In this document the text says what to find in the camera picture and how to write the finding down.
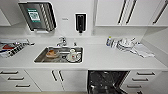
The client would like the small wall label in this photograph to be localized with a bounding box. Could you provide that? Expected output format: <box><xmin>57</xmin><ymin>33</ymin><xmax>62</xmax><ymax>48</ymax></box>
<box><xmin>60</xmin><ymin>17</ymin><xmax>69</xmax><ymax>22</ymax></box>

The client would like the chrome faucet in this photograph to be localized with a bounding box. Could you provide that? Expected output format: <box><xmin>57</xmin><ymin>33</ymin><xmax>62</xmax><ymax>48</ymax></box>
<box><xmin>55</xmin><ymin>36</ymin><xmax>68</xmax><ymax>48</ymax></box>

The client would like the black soap dispenser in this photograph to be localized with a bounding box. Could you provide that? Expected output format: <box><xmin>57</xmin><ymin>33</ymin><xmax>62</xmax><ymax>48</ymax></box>
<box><xmin>74</xmin><ymin>12</ymin><xmax>88</xmax><ymax>34</ymax></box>

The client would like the bowl with orange food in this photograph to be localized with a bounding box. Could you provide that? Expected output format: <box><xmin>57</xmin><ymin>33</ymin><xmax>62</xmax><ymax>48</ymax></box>
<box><xmin>45</xmin><ymin>49</ymin><xmax>60</xmax><ymax>59</ymax></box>

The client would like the stack of white plates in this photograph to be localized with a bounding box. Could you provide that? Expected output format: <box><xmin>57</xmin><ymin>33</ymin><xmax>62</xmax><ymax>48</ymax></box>
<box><xmin>117</xmin><ymin>37</ymin><xmax>136</xmax><ymax>52</ymax></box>

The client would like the white cloth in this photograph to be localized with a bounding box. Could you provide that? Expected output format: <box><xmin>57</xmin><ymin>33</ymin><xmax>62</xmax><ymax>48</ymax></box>
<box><xmin>130</xmin><ymin>43</ymin><xmax>156</xmax><ymax>59</ymax></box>

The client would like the steel paper towel dispenser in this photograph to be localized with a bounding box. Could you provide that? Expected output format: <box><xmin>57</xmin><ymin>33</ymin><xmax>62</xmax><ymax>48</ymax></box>
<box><xmin>18</xmin><ymin>1</ymin><xmax>58</xmax><ymax>34</ymax></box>

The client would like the white wall outlet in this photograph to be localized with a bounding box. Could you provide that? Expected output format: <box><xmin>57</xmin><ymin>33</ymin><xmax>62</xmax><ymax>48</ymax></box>
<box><xmin>91</xmin><ymin>29</ymin><xmax>96</xmax><ymax>36</ymax></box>

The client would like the small white bottle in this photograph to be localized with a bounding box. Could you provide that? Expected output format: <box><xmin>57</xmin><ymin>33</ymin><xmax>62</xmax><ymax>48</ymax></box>
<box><xmin>111</xmin><ymin>38</ymin><xmax>118</xmax><ymax>49</ymax></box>

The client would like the white cup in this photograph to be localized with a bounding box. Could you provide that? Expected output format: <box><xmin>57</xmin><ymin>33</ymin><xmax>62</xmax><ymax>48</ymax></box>
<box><xmin>66</xmin><ymin>48</ymin><xmax>82</xmax><ymax>63</ymax></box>

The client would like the stainless steel dishwasher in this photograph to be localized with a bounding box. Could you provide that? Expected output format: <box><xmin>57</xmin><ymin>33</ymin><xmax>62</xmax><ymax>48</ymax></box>
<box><xmin>87</xmin><ymin>69</ymin><xmax>130</xmax><ymax>94</ymax></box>

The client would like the stainless steel sink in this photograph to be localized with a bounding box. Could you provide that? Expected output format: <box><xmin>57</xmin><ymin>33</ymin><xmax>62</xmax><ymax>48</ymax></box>
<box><xmin>33</xmin><ymin>45</ymin><xmax>85</xmax><ymax>64</ymax></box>

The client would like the white three-door wall cabinet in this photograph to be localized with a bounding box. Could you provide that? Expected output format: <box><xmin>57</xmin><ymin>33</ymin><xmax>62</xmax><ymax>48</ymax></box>
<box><xmin>94</xmin><ymin>0</ymin><xmax>168</xmax><ymax>28</ymax></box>

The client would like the white narrow drawer cabinet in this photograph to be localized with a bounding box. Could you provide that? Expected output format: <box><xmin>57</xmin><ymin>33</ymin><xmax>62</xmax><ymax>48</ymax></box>
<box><xmin>120</xmin><ymin>69</ymin><xmax>168</xmax><ymax>94</ymax></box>

